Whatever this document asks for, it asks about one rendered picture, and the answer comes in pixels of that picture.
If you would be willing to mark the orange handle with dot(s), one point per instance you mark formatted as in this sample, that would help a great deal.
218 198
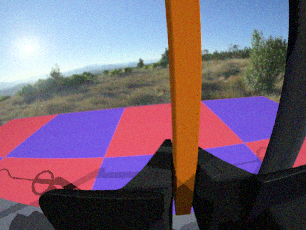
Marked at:
185 71

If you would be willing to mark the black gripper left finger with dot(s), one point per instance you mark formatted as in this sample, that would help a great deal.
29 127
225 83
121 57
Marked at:
145 203

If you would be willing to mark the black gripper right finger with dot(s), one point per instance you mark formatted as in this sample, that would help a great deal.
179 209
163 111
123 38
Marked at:
229 198

